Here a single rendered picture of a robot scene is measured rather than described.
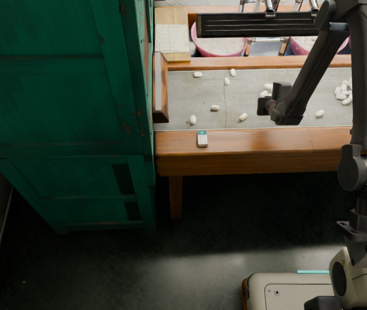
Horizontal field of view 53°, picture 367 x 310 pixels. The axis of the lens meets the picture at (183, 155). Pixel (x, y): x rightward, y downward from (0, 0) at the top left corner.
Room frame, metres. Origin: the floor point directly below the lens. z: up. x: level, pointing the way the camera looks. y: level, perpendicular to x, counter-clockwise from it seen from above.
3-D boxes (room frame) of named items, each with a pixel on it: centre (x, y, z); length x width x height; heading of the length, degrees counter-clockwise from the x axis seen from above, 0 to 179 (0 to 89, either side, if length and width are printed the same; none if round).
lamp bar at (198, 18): (1.01, -0.34, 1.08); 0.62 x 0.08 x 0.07; 94
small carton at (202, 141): (0.72, -0.07, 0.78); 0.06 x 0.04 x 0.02; 4
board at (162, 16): (1.27, 0.07, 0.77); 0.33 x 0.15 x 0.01; 4
